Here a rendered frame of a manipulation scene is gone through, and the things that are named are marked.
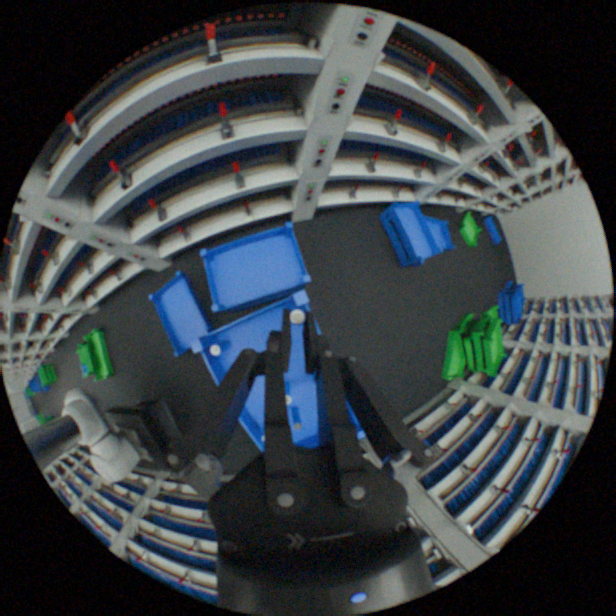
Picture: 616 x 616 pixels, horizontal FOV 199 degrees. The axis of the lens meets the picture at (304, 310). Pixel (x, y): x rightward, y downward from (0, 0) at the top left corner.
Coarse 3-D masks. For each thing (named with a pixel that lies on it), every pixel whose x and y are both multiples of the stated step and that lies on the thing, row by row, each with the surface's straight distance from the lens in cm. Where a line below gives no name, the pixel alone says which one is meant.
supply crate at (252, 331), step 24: (264, 312) 34; (216, 336) 36; (240, 336) 35; (264, 336) 34; (216, 360) 35; (312, 384) 37; (288, 408) 39; (312, 408) 39; (312, 432) 43; (360, 432) 37
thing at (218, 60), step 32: (192, 32) 57; (224, 32) 54; (256, 32) 54; (288, 32) 56; (320, 32) 47; (128, 64) 59; (160, 64) 46; (192, 64) 43; (224, 64) 39; (256, 64) 40; (288, 64) 41; (320, 64) 43; (96, 96) 61; (128, 96) 47; (160, 96) 41; (64, 128) 68; (96, 128) 47; (64, 160) 55; (32, 192) 58
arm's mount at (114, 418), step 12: (120, 408) 106; (120, 420) 101; (132, 420) 91; (144, 420) 86; (144, 432) 89; (156, 432) 90; (144, 444) 97; (156, 444) 90; (156, 456) 98; (156, 468) 109
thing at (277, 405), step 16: (272, 352) 13; (272, 368) 12; (272, 384) 11; (272, 400) 10; (272, 416) 9; (272, 432) 8; (288, 432) 8; (272, 448) 8; (288, 448) 8; (272, 464) 8; (288, 464) 8; (272, 480) 7; (288, 480) 7; (272, 496) 7; (288, 496) 7; (288, 512) 7
